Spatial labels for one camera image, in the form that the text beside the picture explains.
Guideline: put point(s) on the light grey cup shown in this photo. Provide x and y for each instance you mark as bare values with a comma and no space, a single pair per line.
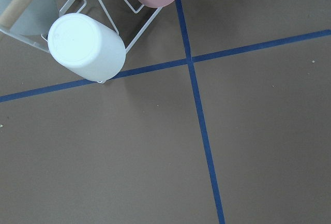
36,19

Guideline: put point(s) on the white cup right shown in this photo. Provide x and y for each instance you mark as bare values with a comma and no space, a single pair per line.
86,47

